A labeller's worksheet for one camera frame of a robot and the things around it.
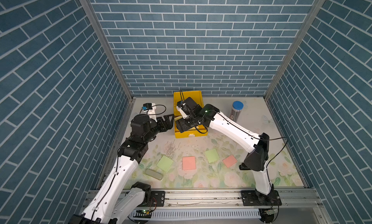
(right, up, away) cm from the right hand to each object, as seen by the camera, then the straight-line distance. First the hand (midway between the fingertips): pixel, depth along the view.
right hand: (183, 124), depth 79 cm
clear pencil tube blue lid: (+33, +10, +11) cm, 37 cm away
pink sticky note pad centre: (+3, -24, +6) cm, 25 cm away
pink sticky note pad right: (+28, -23, +9) cm, 38 cm away
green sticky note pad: (-12, -24, +7) cm, 28 cm away
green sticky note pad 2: (+17, -20, +10) cm, 29 cm away
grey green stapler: (-16, -28, +1) cm, 33 cm away
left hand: (-5, +4, -7) cm, 10 cm away
